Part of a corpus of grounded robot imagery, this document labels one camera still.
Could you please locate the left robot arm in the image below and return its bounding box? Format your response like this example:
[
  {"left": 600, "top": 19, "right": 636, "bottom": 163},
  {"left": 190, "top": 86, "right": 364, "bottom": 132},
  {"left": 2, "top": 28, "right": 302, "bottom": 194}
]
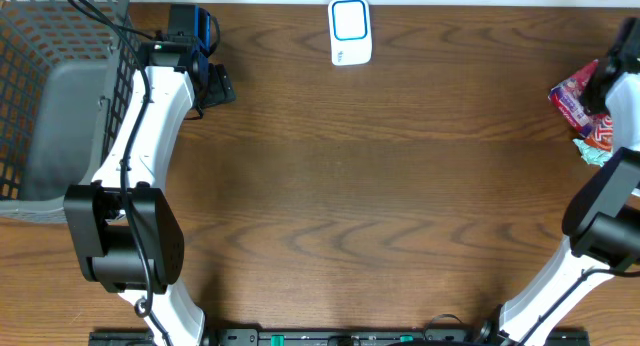
[{"left": 63, "top": 4, "right": 236, "bottom": 345}]

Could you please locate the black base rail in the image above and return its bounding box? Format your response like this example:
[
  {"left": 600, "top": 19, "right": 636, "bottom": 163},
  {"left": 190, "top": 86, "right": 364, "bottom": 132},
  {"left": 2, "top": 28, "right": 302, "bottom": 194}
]
[{"left": 87, "top": 328, "right": 591, "bottom": 346}]

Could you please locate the orange brown snack bar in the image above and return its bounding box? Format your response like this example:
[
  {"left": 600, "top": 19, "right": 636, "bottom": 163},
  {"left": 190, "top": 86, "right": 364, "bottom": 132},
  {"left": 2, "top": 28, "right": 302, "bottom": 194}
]
[{"left": 585, "top": 114, "right": 613, "bottom": 152}]

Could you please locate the teal snack packet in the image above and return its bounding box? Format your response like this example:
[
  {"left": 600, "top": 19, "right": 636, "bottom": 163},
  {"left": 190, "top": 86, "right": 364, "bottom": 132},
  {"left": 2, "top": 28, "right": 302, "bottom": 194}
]
[{"left": 573, "top": 138, "right": 612, "bottom": 166}]

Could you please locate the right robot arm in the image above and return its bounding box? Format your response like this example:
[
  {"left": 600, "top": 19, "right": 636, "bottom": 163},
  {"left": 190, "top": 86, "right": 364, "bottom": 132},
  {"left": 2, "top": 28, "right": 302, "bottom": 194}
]
[{"left": 480, "top": 17, "right": 639, "bottom": 345}]

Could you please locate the red purple snack bag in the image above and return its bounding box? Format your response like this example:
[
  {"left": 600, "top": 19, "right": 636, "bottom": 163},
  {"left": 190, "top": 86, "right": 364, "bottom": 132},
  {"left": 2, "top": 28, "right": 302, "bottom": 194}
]
[{"left": 548, "top": 60, "right": 598, "bottom": 138}]

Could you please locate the left black cable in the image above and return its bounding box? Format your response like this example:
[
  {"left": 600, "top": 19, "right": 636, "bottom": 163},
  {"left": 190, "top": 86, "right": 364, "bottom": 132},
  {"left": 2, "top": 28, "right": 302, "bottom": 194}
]
[{"left": 64, "top": 0, "right": 174, "bottom": 346}]

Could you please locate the grey plastic mesh basket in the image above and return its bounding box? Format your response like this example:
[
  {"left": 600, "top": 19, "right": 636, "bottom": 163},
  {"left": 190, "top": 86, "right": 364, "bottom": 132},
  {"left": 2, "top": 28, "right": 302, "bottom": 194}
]
[{"left": 1, "top": 0, "right": 139, "bottom": 223}]

